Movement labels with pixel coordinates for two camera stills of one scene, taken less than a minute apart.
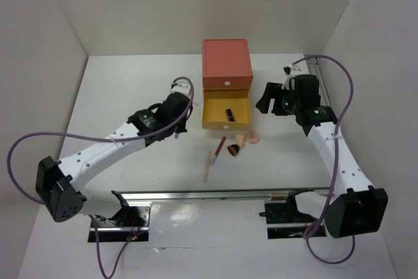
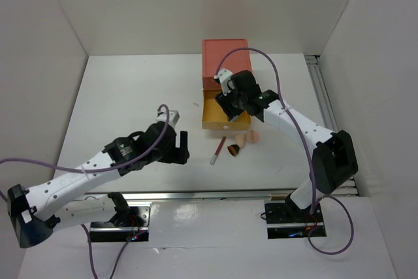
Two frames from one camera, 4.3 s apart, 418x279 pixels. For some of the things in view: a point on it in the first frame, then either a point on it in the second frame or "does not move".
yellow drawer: x=215 y=102 does not move
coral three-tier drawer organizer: x=226 y=63 does not move
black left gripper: x=181 y=128 → x=177 y=155
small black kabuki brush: x=233 y=149 does not move
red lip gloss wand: x=218 y=150 does not move
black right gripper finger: x=271 y=92 → x=226 y=104
